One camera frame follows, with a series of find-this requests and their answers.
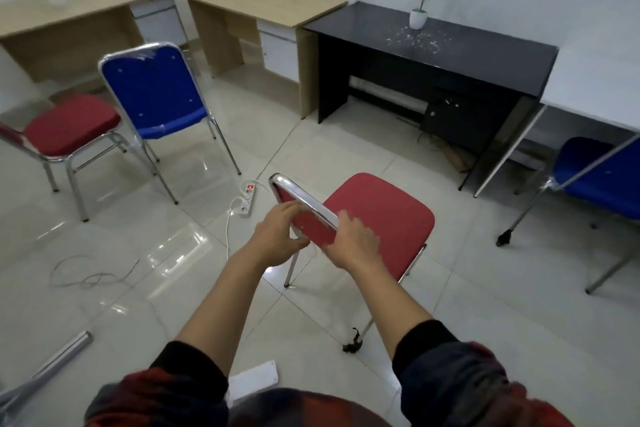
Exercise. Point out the person's right hand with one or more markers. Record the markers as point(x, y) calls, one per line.
point(357, 249)

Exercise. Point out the person's left hand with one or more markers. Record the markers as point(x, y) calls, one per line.
point(275, 239)

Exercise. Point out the red chair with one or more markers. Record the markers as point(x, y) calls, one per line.
point(380, 211)
point(70, 121)

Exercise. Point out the blue chair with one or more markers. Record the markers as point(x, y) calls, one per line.
point(590, 176)
point(150, 86)

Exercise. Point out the person's left forearm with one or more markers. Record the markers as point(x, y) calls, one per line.
point(220, 306)

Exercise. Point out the person's right forearm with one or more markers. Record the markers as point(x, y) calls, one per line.
point(395, 301)

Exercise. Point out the person's plaid shirt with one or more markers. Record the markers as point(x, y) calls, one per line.
point(300, 411)

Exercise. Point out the brown cardboard piece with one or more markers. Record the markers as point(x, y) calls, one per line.
point(457, 156)

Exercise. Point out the white flat plate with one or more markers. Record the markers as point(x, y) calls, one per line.
point(252, 381)

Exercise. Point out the black table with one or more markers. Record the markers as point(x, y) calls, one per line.
point(475, 46)

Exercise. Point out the wooden table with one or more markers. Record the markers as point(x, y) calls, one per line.
point(60, 6)
point(265, 1)

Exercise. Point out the metal stand leg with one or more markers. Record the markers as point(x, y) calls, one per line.
point(60, 356)

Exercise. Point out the white table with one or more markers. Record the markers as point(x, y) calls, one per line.
point(600, 86)

